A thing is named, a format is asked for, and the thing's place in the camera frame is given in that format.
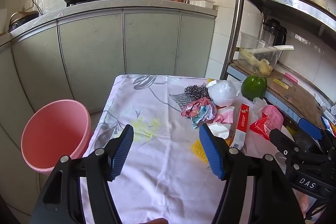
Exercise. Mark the clear plastic container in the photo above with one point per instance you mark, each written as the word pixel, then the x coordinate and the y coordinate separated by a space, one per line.
pixel 256 56

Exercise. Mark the black blender jug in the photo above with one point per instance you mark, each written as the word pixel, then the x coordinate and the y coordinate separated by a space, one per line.
pixel 273 33

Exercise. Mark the white foam piece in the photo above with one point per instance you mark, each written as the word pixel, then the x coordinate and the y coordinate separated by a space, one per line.
pixel 222 92

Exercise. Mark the clear bubble wrap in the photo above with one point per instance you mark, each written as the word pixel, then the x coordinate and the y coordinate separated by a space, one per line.
pixel 258 105

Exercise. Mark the red white plastic bag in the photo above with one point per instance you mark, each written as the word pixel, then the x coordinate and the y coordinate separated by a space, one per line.
pixel 270 119

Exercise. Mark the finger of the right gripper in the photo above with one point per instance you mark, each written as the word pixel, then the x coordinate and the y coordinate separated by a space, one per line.
pixel 283 143
pixel 310 129

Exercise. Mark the yellow foam fruit net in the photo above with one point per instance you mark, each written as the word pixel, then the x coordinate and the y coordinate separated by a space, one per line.
pixel 198 151

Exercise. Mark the red long carton box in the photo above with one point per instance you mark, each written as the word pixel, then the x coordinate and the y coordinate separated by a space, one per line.
pixel 239 135

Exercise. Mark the metal shelf rack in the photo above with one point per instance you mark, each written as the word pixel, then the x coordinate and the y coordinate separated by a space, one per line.
pixel 304 14

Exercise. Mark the green bell pepper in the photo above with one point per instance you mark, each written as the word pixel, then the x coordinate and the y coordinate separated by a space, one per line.
pixel 254 86

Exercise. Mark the grey kitchen cabinet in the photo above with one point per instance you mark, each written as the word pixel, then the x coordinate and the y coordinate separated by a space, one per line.
pixel 76 53

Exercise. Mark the pink plastic bucket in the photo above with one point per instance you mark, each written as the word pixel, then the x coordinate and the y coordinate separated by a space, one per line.
pixel 60 128

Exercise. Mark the steel wool scrubber ball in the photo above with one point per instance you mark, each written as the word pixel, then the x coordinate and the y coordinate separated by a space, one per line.
pixel 196 92

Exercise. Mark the white rectangular container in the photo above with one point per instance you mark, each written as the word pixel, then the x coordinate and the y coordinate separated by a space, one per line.
pixel 202 3

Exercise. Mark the pink blue wrapper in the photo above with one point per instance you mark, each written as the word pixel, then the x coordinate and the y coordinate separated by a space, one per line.
pixel 200 111

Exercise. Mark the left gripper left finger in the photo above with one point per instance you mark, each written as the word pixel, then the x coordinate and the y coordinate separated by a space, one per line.
pixel 60 200

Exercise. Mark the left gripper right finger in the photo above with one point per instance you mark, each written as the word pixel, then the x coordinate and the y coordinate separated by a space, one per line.
pixel 273 199

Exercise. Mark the silver mesh scouring pad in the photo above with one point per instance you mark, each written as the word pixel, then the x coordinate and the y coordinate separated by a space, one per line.
pixel 182 99

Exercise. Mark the floral white tablecloth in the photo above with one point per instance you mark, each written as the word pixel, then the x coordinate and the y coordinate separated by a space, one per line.
pixel 161 177

